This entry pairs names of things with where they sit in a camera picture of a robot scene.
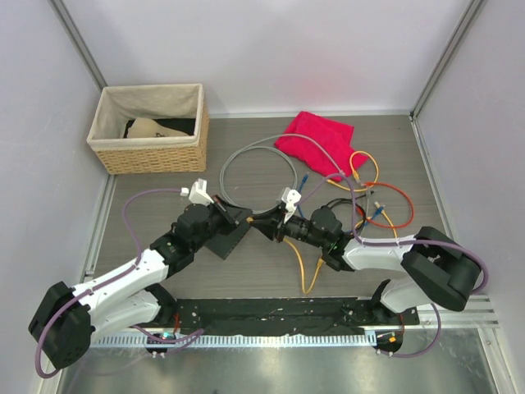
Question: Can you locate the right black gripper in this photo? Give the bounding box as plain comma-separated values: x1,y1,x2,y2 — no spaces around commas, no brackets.
250,204,327,250

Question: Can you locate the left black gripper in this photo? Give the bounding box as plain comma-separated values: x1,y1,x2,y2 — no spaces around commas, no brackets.
191,195,251,252

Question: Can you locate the black network switch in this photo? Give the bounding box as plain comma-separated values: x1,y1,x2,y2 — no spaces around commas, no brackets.
204,204,253,260

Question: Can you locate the orange red ethernet cable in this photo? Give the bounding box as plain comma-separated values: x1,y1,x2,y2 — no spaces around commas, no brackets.
354,181,415,229

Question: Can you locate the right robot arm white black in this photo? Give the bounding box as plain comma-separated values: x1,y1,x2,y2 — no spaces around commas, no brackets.
248,206,486,324

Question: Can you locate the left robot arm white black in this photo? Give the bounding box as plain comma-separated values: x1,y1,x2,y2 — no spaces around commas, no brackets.
28,195,252,378

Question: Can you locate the wicker basket with liner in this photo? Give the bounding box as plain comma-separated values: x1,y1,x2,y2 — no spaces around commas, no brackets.
87,84,209,175

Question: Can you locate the beige cloth in basket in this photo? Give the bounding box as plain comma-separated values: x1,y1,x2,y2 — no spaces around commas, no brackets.
124,117,195,139

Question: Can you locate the pink folded cloth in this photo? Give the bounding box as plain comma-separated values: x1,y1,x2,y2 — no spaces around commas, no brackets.
274,112,355,176

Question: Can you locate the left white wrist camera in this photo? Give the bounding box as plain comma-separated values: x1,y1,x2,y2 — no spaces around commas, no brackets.
179,178,213,206

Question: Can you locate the black ethernet cable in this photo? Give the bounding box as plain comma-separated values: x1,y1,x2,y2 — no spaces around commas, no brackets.
323,190,377,231

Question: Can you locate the grey ethernet cable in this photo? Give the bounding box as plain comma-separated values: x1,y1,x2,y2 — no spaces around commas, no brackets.
218,133,366,218

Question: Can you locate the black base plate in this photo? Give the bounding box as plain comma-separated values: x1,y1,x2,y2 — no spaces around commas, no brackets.
139,297,419,337

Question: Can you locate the blue ethernet cable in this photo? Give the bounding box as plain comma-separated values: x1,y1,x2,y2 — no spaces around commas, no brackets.
297,172,389,227

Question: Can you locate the white slotted cable duct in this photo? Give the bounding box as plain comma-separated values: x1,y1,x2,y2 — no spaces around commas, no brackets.
93,331,377,349

